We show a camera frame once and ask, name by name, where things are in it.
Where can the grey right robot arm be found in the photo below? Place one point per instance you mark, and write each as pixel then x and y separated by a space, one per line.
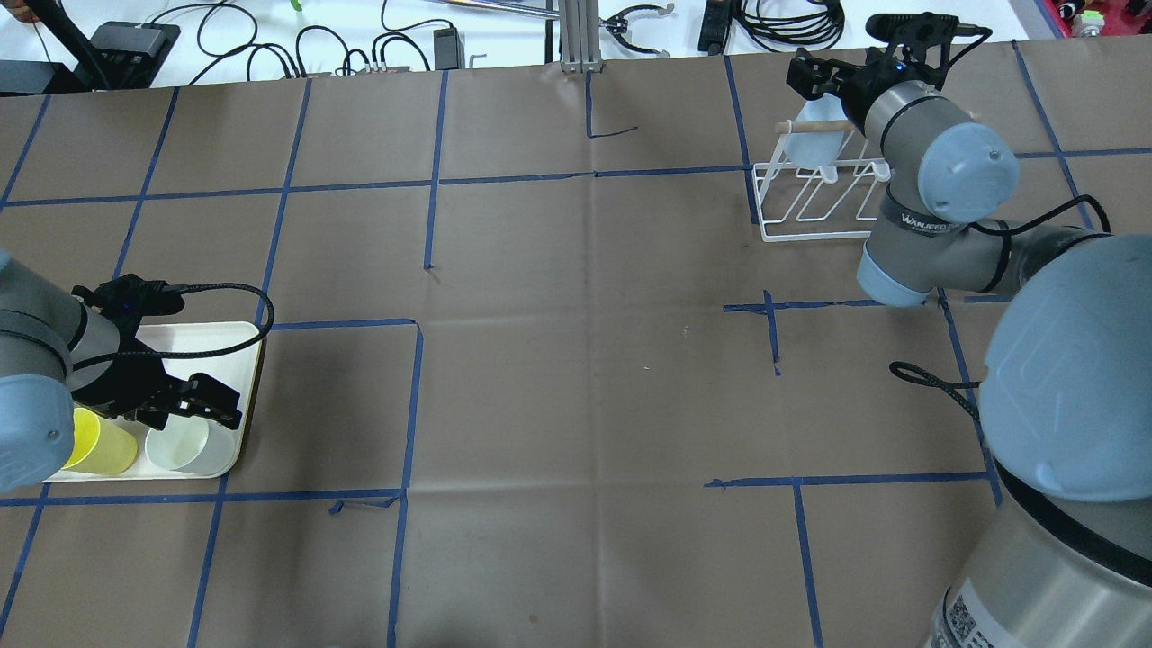
pixel 1064 406

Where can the yellow plastic cup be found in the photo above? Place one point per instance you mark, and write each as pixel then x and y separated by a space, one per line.
pixel 101 446

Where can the light blue plastic cup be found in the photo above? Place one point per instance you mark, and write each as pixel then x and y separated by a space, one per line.
pixel 817 148

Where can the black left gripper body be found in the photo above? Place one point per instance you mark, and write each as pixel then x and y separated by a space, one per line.
pixel 123 375

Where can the black usb hub box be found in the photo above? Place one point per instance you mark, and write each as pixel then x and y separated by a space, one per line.
pixel 133 53

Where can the black power adapter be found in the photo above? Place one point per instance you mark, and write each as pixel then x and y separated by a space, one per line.
pixel 448 47

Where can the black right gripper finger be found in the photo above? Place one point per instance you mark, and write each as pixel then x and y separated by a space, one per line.
pixel 812 77

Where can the pale green plastic cup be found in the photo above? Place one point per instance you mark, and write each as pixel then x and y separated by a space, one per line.
pixel 193 447

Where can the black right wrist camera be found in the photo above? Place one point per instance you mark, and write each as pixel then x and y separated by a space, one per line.
pixel 913 33

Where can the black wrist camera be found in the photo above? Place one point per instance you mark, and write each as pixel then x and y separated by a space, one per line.
pixel 913 33
pixel 129 297

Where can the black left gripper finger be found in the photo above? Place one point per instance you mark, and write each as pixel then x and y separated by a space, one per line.
pixel 151 417
pixel 203 396

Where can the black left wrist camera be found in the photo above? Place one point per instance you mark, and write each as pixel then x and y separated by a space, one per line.
pixel 129 297

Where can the white wire cup rack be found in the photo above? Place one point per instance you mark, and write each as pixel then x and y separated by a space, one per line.
pixel 795 204

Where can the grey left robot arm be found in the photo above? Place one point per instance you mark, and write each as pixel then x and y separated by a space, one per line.
pixel 61 349

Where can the aluminium frame post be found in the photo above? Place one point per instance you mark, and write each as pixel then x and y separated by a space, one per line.
pixel 579 25

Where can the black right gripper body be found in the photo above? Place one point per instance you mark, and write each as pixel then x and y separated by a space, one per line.
pixel 865 84

